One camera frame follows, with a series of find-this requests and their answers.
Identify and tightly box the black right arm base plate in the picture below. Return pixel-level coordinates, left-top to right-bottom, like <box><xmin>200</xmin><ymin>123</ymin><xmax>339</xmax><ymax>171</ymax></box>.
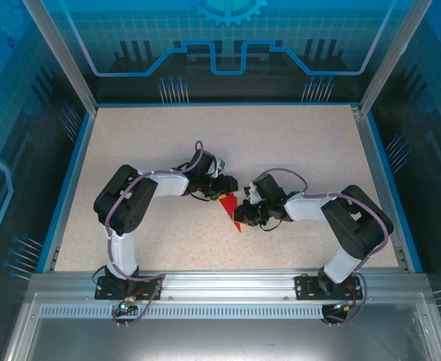
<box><xmin>294</xmin><ymin>274</ymin><xmax>360</xmax><ymax>301</ymax></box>

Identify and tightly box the aluminium side rail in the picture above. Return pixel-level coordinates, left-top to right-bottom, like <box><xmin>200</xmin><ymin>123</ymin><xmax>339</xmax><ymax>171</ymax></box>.
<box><xmin>350</xmin><ymin>105</ymin><xmax>412</xmax><ymax>272</ymax></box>

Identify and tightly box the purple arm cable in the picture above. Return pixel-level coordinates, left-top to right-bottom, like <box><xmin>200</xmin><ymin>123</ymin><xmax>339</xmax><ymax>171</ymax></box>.
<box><xmin>260</xmin><ymin>168</ymin><xmax>391</xmax><ymax>327</ymax></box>
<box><xmin>105</xmin><ymin>141</ymin><xmax>206</xmax><ymax>329</ymax></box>

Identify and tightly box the steel sheet tray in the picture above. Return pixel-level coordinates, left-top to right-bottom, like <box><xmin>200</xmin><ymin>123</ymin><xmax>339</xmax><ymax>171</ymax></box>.
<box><xmin>2</xmin><ymin>293</ymin><xmax>441</xmax><ymax>361</ymax></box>

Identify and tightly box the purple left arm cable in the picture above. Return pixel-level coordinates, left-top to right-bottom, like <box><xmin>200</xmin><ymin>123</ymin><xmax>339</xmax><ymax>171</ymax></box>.
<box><xmin>105</xmin><ymin>141</ymin><xmax>206</xmax><ymax>329</ymax></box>

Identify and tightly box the slotted grey cable duct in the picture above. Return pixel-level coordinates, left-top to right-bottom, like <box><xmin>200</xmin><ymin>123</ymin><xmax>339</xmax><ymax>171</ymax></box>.
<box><xmin>39</xmin><ymin>305</ymin><xmax>419</xmax><ymax>320</ymax></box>

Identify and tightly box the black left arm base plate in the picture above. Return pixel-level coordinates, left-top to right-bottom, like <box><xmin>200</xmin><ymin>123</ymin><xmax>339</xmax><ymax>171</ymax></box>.
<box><xmin>94</xmin><ymin>275</ymin><xmax>164</xmax><ymax>301</ymax></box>

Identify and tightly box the aluminium frame post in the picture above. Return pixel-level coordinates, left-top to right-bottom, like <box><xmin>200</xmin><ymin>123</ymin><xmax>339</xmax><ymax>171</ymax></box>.
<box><xmin>21</xmin><ymin>0</ymin><xmax>99</xmax><ymax>114</ymax></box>
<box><xmin>358</xmin><ymin>0</ymin><xmax>432</xmax><ymax>116</ymax></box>

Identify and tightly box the blue table edge strip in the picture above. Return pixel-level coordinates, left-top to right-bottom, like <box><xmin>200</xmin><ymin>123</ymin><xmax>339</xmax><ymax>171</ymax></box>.
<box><xmin>41</xmin><ymin>111</ymin><xmax>96</xmax><ymax>274</ymax></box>
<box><xmin>366</xmin><ymin>111</ymin><xmax>424</xmax><ymax>274</ymax></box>

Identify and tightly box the left cable connector green light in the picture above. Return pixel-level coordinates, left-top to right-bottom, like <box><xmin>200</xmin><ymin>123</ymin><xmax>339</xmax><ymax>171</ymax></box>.
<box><xmin>117</xmin><ymin>295</ymin><xmax>137</xmax><ymax>313</ymax></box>

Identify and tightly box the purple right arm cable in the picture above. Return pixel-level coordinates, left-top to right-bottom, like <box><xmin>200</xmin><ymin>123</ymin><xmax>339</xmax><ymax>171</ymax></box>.
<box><xmin>260</xmin><ymin>168</ymin><xmax>391</xmax><ymax>327</ymax></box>

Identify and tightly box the aluminium mounting rail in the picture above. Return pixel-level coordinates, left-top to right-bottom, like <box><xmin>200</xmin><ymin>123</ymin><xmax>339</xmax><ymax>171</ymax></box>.
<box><xmin>30</xmin><ymin>268</ymin><xmax>430</xmax><ymax>302</ymax></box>

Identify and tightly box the right cable connector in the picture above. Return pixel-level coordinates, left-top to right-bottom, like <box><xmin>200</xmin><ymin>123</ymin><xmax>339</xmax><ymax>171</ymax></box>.
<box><xmin>331</xmin><ymin>300</ymin><xmax>357</xmax><ymax>313</ymax></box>

